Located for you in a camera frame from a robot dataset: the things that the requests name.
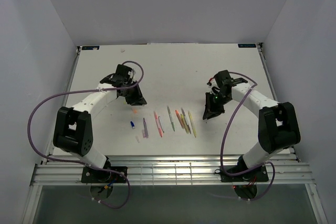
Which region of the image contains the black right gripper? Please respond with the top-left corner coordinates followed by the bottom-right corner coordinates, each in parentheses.
top-left (203, 91), bottom-right (231, 120)

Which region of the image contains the yellow highlighter pen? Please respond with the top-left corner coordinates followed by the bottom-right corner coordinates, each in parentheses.
top-left (181, 114), bottom-right (190, 134)

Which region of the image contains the pink label clear pen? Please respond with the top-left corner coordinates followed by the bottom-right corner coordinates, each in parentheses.
top-left (181, 108), bottom-right (191, 134)

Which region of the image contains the orange highlighter pen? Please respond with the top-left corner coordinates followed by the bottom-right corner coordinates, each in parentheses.
top-left (175, 110), bottom-right (184, 129)

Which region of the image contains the green label clear pen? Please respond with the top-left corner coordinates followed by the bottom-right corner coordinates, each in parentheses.
top-left (167, 105), bottom-right (175, 132)

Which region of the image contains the purple highlighter pen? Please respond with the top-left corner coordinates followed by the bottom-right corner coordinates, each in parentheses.
top-left (143, 118), bottom-right (149, 138)

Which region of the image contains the red highlighter pen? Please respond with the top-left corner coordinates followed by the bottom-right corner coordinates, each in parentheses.
top-left (153, 111), bottom-right (163, 137)

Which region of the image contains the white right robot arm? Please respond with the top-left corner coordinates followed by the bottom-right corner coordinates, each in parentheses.
top-left (203, 82), bottom-right (301, 180)

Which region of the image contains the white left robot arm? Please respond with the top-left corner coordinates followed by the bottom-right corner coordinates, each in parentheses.
top-left (53, 74), bottom-right (147, 182)

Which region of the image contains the dark blue left corner sticker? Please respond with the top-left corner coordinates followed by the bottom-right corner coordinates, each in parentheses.
top-left (81, 46), bottom-right (100, 50)

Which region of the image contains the dark blue corner sticker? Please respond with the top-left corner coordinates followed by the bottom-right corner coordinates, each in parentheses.
top-left (81, 46), bottom-right (100, 50)
top-left (237, 44), bottom-right (257, 48)

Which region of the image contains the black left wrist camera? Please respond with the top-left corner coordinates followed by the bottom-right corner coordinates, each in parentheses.
top-left (115, 64), bottom-right (134, 82)

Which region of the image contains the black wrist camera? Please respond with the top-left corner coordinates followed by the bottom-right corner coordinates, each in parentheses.
top-left (115, 64), bottom-right (134, 82)
top-left (214, 70), bottom-right (233, 88)

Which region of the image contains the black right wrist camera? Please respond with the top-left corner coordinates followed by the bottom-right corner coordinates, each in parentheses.
top-left (214, 70), bottom-right (233, 88)

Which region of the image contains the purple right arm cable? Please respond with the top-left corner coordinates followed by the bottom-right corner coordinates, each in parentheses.
top-left (207, 71), bottom-right (276, 201)

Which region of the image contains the aluminium frame rail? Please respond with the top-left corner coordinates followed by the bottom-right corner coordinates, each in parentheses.
top-left (31, 154), bottom-right (314, 186)

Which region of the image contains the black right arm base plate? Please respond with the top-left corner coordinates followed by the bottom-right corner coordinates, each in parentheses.
top-left (217, 157), bottom-right (269, 182)

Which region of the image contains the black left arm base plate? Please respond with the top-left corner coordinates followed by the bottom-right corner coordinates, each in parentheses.
top-left (80, 166), bottom-right (126, 184)

